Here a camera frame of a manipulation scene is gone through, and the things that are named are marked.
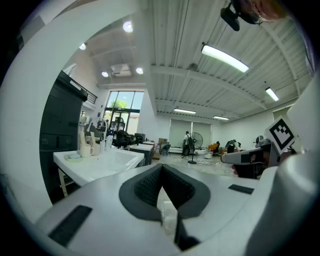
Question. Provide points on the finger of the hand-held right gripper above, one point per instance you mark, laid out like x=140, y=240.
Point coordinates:
x=231, y=157

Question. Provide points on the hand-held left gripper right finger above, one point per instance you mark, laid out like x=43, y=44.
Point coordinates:
x=220, y=200

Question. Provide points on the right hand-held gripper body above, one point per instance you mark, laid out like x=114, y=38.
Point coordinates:
x=281, y=135

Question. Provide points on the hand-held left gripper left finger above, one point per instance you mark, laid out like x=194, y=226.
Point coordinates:
x=100, y=212

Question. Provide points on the long ceiling tube light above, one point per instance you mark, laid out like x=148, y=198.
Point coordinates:
x=225, y=58
x=272, y=94
x=221, y=117
x=185, y=111

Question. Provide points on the grey roller blind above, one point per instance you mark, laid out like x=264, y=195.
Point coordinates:
x=180, y=131

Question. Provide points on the light blue soap bar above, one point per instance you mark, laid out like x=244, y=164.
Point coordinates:
x=74, y=156

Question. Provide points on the brown cardboard box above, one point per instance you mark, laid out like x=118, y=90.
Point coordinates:
x=163, y=140

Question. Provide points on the white shampoo bottle blue cap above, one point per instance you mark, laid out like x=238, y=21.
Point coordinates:
x=109, y=142

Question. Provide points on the dark table white top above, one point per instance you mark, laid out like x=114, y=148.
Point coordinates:
x=141, y=150

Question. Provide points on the black massage chair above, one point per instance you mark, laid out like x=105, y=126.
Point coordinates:
x=123, y=140

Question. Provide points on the white gooseneck faucet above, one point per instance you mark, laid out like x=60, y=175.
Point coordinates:
x=105, y=125

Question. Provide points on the black mesh office chair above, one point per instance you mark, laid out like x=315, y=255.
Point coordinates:
x=118, y=123

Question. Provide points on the dark grey tall appliance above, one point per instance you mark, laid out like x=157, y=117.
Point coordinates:
x=60, y=120

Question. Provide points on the tall glass window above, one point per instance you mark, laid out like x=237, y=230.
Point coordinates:
x=123, y=105

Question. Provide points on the black mezzanine railing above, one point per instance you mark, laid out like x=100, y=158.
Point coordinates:
x=92, y=98

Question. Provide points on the person's head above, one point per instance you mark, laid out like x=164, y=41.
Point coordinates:
x=271, y=10

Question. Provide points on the round ceiling downlight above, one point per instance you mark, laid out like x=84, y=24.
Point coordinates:
x=82, y=46
x=105, y=74
x=139, y=70
x=128, y=26

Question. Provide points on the ceiling air conditioner cassette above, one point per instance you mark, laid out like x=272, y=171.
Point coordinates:
x=121, y=70

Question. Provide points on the black pedestal fan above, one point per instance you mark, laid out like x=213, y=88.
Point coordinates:
x=195, y=141

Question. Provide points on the white sink stand frame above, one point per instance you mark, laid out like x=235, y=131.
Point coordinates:
x=63, y=182

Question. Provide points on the black head-mounted camera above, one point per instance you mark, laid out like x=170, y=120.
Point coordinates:
x=231, y=18

